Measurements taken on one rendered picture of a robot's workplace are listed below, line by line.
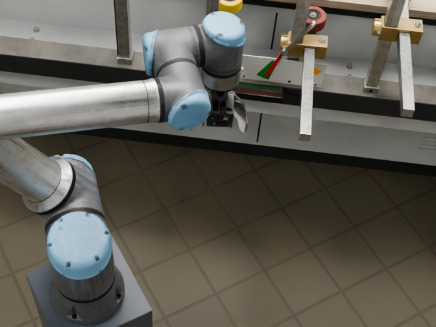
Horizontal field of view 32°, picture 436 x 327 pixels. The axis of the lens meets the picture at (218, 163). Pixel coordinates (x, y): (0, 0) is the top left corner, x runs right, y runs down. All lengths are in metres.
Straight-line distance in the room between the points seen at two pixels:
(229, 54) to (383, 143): 1.39
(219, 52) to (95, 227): 0.52
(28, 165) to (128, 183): 1.20
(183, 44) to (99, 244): 0.52
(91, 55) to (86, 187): 0.62
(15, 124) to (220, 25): 0.47
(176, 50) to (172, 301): 1.30
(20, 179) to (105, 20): 0.93
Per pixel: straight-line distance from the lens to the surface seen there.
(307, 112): 2.04
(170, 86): 1.47
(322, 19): 2.24
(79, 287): 1.83
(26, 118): 1.43
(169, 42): 1.56
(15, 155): 1.73
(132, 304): 1.99
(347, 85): 2.36
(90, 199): 1.87
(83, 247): 1.77
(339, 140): 2.88
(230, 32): 1.58
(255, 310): 2.66
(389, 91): 2.38
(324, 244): 2.83
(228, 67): 1.63
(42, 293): 2.03
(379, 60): 2.26
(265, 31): 2.48
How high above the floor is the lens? 2.39
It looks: 53 degrees down
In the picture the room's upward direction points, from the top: 5 degrees clockwise
